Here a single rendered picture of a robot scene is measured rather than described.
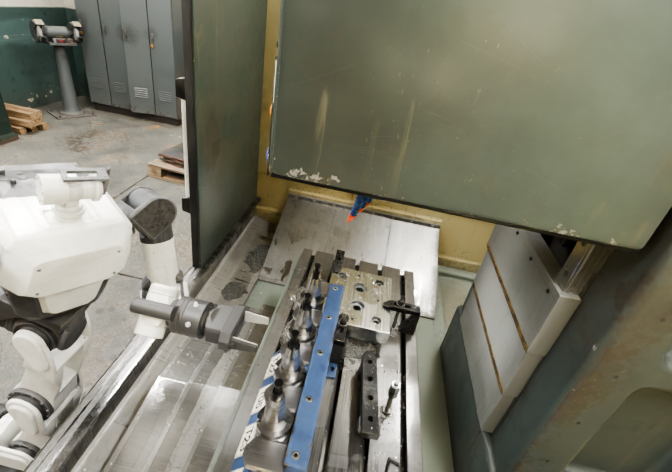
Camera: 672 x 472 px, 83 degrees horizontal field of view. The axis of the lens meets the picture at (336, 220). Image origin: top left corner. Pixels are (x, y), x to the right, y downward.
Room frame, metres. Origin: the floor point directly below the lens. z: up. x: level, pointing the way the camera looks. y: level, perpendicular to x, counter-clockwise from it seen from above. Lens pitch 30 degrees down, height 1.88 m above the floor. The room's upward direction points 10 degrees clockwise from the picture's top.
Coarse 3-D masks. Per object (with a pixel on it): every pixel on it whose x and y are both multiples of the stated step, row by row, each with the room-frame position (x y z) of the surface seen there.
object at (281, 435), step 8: (264, 408) 0.41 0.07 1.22; (288, 416) 0.41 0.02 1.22; (256, 424) 0.38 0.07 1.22; (288, 424) 0.39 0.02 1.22; (256, 432) 0.38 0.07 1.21; (264, 432) 0.37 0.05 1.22; (272, 432) 0.37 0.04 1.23; (280, 432) 0.37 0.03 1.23; (288, 432) 0.39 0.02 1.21; (272, 440) 0.36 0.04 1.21; (280, 440) 0.37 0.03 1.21
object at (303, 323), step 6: (300, 306) 0.61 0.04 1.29; (300, 312) 0.60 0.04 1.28; (306, 312) 0.60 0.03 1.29; (300, 318) 0.60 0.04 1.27; (306, 318) 0.60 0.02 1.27; (294, 324) 0.61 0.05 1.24; (300, 324) 0.60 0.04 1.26; (306, 324) 0.60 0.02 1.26; (300, 330) 0.59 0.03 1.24; (306, 330) 0.60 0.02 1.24
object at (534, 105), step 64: (320, 0) 0.60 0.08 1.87; (384, 0) 0.60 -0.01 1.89; (448, 0) 0.59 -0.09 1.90; (512, 0) 0.59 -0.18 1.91; (576, 0) 0.58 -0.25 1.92; (640, 0) 0.58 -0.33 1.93; (320, 64) 0.60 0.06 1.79; (384, 64) 0.60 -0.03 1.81; (448, 64) 0.59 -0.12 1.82; (512, 64) 0.59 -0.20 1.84; (576, 64) 0.58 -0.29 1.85; (640, 64) 0.58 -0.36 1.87; (320, 128) 0.60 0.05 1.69; (384, 128) 0.60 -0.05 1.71; (448, 128) 0.59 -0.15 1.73; (512, 128) 0.58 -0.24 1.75; (576, 128) 0.58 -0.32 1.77; (640, 128) 0.57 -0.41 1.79; (384, 192) 0.59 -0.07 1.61; (448, 192) 0.59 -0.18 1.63; (512, 192) 0.58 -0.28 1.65; (576, 192) 0.58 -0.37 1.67; (640, 192) 0.57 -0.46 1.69
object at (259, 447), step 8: (256, 440) 0.36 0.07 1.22; (264, 440) 0.36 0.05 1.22; (248, 448) 0.34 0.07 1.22; (256, 448) 0.35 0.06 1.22; (264, 448) 0.35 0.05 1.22; (272, 448) 0.35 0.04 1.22; (280, 448) 0.35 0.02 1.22; (248, 456) 0.33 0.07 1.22; (256, 456) 0.33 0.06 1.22; (264, 456) 0.34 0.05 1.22; (272, 456) 0.34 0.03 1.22; (280, 456) 0.34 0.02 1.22; (248, 464) 0.32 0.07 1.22; (256, 464) 0.32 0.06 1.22; (264, 464) 0.32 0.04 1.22; (272, 464) 0.33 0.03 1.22; (280, 464) 0.33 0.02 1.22
